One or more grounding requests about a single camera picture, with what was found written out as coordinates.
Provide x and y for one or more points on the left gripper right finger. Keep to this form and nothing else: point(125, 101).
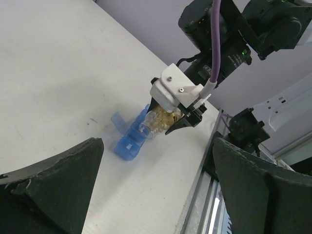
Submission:
point(261, 197)

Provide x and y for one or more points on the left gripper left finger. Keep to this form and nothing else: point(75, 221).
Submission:
point(51, 196)

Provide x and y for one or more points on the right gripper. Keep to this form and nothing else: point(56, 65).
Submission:
point(191, 116)

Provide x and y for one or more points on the clear bottle orange pills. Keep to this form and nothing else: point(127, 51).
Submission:
point(158, 121)

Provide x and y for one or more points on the blue weekly pill organizer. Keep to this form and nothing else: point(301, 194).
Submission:
point(129, 145)

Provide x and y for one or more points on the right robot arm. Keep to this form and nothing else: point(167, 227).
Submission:
point(225, 38)

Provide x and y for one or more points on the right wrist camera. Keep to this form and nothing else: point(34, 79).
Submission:
point(174, 88)

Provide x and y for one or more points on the aluminium mounting rail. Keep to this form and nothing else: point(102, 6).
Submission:
point(205, 211)

